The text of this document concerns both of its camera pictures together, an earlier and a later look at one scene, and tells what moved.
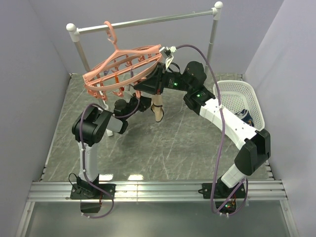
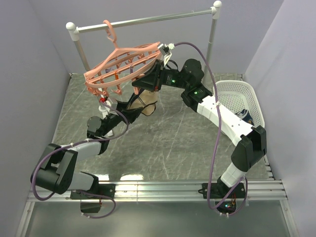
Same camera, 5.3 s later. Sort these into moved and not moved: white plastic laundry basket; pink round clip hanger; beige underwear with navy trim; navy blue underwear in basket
Moved: beige underwear with navy trim
Not moved: pink round clip hanger; white plastic laundry basket; navy blue underwear in basket
